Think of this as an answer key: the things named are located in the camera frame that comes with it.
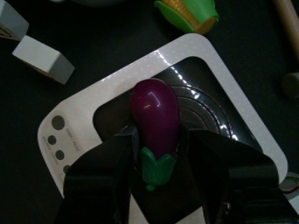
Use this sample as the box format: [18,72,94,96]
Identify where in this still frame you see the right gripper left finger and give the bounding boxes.
[53,125,140,224]

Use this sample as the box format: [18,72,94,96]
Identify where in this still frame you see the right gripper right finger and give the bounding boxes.
[180,129,299,224]

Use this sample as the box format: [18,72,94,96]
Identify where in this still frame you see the purple toy eggplant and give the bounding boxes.
[129,78,181,193]

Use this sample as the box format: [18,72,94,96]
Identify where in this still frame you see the white toy induction stove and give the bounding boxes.
[36,32,299,224]

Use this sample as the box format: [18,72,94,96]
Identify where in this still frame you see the white picture block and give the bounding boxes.
[10,34,76,86]
[0,0,30,42]

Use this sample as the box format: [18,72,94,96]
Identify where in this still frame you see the wooden stick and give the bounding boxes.
[272,0,299,56]

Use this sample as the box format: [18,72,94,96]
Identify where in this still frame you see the yellow toy corn cob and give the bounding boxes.
[153,0,220,35]

